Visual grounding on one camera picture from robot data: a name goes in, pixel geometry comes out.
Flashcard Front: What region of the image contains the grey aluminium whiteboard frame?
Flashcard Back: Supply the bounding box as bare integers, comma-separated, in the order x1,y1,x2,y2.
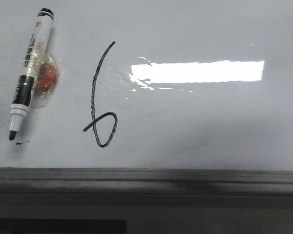
0,168,293,196

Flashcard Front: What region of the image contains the red magnet taped to marker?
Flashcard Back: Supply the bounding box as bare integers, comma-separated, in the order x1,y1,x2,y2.
34,53,60,99

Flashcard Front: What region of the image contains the black and white whiteboard marker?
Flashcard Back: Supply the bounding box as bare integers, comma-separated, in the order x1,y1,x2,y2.
9,8,54,141

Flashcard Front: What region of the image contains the white whiteboard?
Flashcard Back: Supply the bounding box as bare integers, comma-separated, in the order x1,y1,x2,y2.
0,0,293,171

